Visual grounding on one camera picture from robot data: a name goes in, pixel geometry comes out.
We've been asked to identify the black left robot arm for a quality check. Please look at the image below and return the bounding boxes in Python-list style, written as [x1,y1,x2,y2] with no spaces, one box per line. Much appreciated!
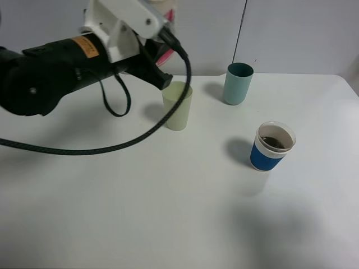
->
[1,33,172,116]

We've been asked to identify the teal green plastic cup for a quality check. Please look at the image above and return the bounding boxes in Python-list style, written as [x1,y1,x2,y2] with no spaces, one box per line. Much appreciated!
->
[223,63,254,105]

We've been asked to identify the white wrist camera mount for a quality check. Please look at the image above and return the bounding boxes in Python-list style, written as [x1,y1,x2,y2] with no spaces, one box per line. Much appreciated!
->
[80,0,177,63]

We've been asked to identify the white cup with blue sleeve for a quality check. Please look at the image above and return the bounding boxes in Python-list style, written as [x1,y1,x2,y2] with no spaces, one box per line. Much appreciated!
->
[250,121,296,171]

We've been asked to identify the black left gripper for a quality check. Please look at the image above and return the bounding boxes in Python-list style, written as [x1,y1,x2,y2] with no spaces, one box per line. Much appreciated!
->
[106,39,173,90]

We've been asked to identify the black braided camera cable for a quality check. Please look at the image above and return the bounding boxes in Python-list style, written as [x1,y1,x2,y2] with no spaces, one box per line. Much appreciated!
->
[0,29,193,156]

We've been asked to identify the pale yellow plastic cup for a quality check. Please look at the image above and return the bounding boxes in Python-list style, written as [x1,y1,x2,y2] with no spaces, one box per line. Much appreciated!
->
[162,81,192,131]

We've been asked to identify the clear bottle with pink label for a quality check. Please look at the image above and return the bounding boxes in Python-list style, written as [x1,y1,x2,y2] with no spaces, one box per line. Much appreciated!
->
[148,0,178,67]

